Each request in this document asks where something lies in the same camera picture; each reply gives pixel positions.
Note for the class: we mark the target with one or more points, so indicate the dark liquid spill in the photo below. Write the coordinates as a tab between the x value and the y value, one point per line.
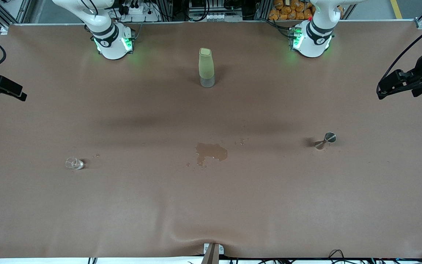
211	150

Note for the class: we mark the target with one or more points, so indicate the grey electronics box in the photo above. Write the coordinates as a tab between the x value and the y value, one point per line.
214	16

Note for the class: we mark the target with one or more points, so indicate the brown table mat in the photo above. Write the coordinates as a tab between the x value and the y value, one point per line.
123	205

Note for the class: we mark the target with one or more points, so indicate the green bottle with clear base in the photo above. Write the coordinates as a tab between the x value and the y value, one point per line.
206	66

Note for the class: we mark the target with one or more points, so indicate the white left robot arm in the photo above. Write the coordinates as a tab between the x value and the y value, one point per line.
311	46

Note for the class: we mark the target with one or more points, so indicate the white power strip with plugs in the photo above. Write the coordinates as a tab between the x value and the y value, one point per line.
137	11

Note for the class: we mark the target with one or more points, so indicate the steel double-cone jigger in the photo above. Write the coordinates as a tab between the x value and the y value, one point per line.
330	137

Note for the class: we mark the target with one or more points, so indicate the metal table edge clamp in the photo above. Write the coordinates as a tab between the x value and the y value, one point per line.
213	255

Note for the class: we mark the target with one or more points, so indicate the orange snack bag pile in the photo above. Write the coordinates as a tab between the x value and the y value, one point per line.
288	11

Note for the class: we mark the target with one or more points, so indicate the small clear glass cup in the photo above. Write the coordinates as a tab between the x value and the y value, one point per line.
74	164

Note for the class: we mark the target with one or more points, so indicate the metal corner bracket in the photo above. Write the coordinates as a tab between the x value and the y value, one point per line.
421	23
4	30

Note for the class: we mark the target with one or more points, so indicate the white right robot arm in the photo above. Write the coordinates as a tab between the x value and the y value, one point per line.
112	47

